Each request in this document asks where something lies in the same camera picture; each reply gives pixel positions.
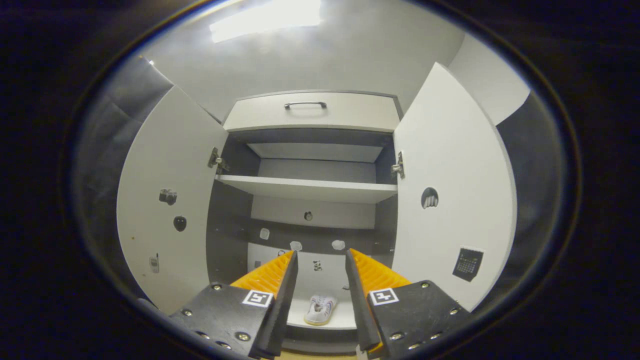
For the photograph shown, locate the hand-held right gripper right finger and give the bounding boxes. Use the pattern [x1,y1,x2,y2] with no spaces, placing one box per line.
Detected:
[345,248,472,360]

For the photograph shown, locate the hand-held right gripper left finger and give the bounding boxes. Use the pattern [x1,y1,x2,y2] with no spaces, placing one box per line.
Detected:
[169,250,300,360]

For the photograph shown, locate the white striped shoe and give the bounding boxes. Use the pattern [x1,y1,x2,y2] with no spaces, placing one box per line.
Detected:
[303,294,339,327]

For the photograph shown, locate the white shoe cabinet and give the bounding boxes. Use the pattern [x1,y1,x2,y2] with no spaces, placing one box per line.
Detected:
[206,90,405,356]

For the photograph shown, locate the white shoe cabinet door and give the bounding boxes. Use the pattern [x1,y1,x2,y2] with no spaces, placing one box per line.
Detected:
[391,61,518,313]
[116,85,229,316]

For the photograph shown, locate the white cabinet shelf board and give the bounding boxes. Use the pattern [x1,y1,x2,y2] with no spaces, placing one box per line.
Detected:
[215,174,399,204]

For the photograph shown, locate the metal door hinge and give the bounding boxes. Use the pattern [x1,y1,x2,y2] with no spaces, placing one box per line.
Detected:
[208,147,231,173]
[390,151,406,180]

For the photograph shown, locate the white cabinet drawer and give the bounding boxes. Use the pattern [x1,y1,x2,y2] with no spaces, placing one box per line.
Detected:
[223,91,402,134]

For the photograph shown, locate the black backdrop cloth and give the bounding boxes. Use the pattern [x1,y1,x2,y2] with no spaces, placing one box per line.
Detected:
[75,54,176,301]
[495,92,571,301]

